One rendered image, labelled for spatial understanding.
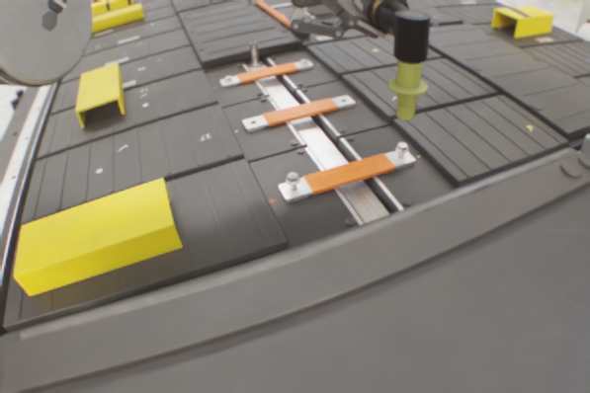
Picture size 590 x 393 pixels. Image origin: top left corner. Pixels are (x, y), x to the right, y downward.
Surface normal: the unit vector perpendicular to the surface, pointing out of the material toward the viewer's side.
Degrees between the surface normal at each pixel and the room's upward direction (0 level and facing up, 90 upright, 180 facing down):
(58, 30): 90
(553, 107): 0
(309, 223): 0
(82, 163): 0
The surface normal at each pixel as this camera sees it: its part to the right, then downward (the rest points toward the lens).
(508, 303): -0.05, -0.74
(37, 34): 0.92, 0.22
